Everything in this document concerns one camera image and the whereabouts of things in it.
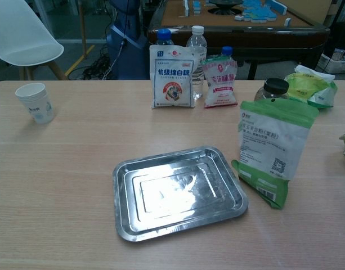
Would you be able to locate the white chair wooden legs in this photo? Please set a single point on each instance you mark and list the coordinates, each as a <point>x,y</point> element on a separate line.
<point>23,36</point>

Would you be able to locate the white cap water bottle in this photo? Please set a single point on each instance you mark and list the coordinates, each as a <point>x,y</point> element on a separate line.
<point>197,42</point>

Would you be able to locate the black mahjong table centre dome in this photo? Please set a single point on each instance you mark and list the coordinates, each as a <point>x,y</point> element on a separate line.
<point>224,7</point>

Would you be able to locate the white cardboard box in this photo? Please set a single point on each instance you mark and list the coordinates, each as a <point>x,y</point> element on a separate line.
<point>334,63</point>

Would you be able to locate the green tissue pack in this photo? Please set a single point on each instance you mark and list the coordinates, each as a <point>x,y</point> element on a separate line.
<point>310,87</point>

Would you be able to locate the white paper cup stack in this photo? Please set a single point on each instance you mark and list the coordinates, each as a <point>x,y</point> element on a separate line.
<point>38,104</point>

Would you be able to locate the blue machine base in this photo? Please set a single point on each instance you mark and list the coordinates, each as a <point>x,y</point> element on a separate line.
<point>130,53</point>

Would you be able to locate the glass jar black lid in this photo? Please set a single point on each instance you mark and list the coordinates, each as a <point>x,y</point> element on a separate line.
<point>275,87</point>

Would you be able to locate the white sugar bag blue print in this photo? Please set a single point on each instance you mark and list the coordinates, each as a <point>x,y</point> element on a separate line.
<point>172,81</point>

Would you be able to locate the silver metal tray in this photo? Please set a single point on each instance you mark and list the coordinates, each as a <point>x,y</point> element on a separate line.
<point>178,194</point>

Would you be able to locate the white blue mahjong tile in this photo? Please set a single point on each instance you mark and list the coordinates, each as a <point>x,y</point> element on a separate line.
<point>287,21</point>

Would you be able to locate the small blue cap water bottle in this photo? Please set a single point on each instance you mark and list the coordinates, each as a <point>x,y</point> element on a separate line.
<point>226,50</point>

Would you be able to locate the white bag pink print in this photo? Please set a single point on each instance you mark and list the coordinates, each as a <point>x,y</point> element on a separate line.
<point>220,84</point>

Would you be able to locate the large blue cap water bottle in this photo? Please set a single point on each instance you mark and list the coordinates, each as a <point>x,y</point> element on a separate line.
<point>164,35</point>

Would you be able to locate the brown mahjong table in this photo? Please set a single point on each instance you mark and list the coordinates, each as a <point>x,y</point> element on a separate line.
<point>259,36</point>

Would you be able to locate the green white pouch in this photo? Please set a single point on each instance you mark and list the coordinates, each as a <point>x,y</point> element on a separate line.
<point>273,146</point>

